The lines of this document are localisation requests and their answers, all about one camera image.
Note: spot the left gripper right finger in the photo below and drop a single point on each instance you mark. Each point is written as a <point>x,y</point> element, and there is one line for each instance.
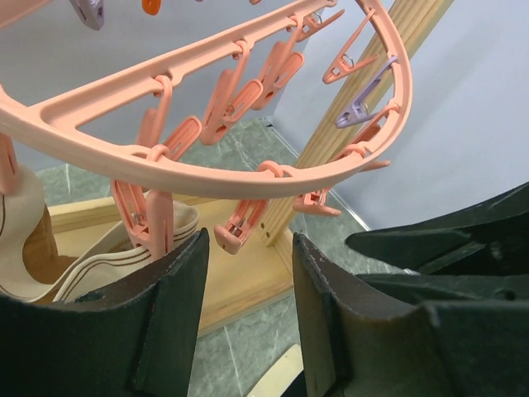
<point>409,335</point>

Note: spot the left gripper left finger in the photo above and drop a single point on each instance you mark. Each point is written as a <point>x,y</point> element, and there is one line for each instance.
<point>134,337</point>

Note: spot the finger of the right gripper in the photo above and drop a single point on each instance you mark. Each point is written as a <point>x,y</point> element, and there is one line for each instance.
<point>477,252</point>

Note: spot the pink round clip hanger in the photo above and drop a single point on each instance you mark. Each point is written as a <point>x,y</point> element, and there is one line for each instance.
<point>146,172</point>

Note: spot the black underwear beige waistband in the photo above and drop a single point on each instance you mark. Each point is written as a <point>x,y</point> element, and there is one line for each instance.
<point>280,375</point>

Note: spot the brown underwear striped waistband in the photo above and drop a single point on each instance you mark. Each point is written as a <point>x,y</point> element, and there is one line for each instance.
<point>31,266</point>

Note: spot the wooden hanging rack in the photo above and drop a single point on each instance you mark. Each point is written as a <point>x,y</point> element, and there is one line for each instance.
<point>261,273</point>

